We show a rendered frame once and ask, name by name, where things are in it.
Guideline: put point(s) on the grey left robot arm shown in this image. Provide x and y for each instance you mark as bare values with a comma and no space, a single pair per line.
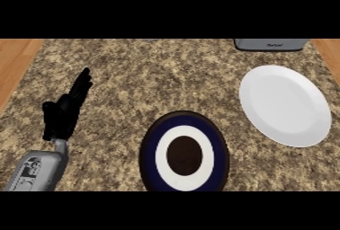
37,170

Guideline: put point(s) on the grey appliance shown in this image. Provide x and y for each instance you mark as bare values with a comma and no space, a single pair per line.
269,44

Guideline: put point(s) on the dark blue and white plate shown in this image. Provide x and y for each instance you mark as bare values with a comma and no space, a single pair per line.
185,131

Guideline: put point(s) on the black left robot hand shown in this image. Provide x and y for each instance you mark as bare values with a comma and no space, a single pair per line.
65,115

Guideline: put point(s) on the dark brown can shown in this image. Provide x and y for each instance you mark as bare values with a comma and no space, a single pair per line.
185,155

